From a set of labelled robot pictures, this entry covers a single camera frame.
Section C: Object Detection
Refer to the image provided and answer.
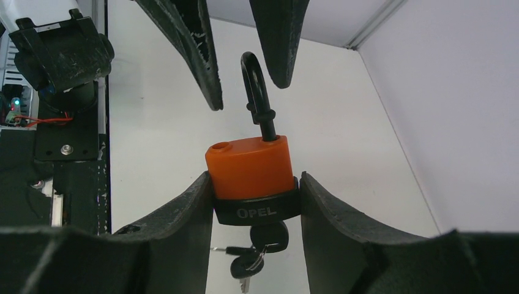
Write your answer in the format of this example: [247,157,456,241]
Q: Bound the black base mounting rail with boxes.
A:
[1,83,113,235]

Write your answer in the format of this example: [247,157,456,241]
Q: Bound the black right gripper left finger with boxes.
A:
[1,172,214,293]

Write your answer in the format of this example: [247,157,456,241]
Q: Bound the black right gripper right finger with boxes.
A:
[300,173,518,293]

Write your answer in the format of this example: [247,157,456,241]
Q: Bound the black-headed key bunch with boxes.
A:
[210,221,289,293]

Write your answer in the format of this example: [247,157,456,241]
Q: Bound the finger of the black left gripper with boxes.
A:
[136,0,223,111]
[249,0,310,89]

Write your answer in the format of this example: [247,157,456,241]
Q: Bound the orange black padlock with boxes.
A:
[205,51,301,226]

